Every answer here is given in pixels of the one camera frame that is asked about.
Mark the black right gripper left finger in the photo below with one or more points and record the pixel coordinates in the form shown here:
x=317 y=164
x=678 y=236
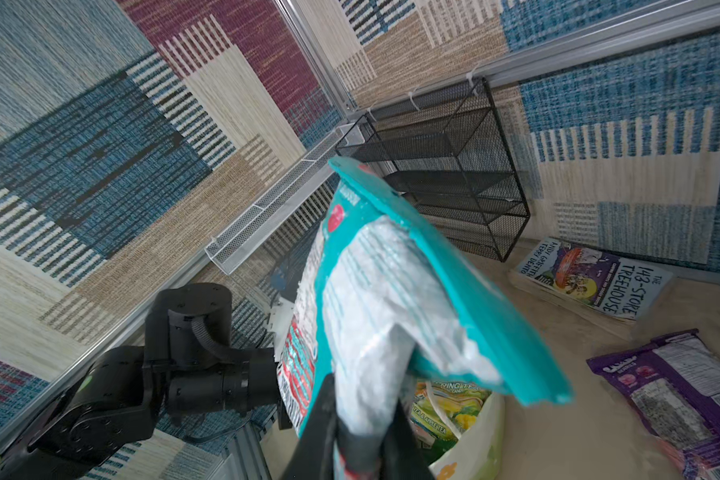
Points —
x=313 y=457

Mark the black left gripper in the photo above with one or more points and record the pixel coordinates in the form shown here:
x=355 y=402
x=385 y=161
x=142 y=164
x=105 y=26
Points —
x=284 y=406

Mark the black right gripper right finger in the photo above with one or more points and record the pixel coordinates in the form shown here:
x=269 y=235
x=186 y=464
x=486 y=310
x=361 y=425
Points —
x=401 y=458

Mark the white paper bag with illustration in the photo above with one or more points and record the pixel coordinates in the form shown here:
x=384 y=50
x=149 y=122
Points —
x=478 y=454

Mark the teal snack packet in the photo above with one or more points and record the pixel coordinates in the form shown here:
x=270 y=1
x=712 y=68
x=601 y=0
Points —
x=385 y=299

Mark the purple snack packet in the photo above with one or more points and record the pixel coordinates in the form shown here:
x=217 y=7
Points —
x=673 y=384

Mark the green Fox's Spring Tea bag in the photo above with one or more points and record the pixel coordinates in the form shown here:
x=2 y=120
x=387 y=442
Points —
x=441 y=412

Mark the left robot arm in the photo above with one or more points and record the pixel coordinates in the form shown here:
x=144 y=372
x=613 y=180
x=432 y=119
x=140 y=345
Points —
x=185 y=367

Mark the paperback book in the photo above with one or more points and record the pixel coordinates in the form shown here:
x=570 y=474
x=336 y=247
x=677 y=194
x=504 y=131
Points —
x=613 y=292

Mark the white wire mesh basket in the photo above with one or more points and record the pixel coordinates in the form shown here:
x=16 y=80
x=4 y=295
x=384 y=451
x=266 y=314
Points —
x=235 y=244

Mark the black wire shelf rack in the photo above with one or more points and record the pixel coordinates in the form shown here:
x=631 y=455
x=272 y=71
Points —
x=447 y=154

